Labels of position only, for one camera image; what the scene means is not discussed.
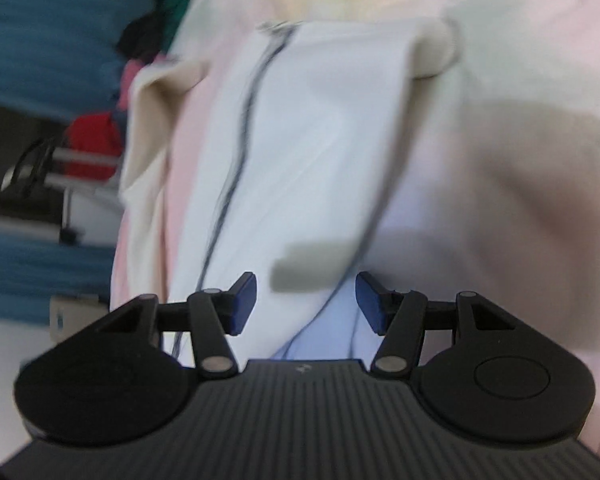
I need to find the pink bed sheet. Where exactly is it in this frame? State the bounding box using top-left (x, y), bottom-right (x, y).
top-left (109, 0), bottom-right (600, 361)

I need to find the red cloth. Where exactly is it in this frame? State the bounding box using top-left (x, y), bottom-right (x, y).
top-left (64, 113), bottom-right (124, 182)

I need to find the black cloth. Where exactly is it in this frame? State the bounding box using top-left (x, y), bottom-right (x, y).
top-left (114, 10), bottom-right (170, 61)

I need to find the white garment with dark stripe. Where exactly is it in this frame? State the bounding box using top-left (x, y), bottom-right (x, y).
top-left (167, 20), bottom-right (463, 361)

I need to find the green cloth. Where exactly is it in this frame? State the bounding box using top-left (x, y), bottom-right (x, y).
top-left (157, 0), bottom-right (203, 53)

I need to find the beige box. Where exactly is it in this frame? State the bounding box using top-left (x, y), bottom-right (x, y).
top-left (49, 294), bottom-right (112, 347)

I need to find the blue striped cloth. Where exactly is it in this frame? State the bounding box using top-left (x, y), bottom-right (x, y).
top-left (0, 0), bottom-right (191, 311)

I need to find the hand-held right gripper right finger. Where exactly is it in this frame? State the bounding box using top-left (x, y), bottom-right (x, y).
top-left (355, 271), bottom-right (518, 377)

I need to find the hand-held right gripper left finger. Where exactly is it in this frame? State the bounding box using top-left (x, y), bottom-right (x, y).
top-left (97, 271), bottom-right (258, 380)

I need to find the small pink cloth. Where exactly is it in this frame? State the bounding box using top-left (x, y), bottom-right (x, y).
top-left (117, 57), bottom-right (153, 111)

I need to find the metal rack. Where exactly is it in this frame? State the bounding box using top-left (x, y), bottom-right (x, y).
top-left (0, 136), bottom-right (122, 243)

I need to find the cream cloth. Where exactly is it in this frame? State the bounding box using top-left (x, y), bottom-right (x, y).
top-left (119, 57), bottom-right (213, 221)

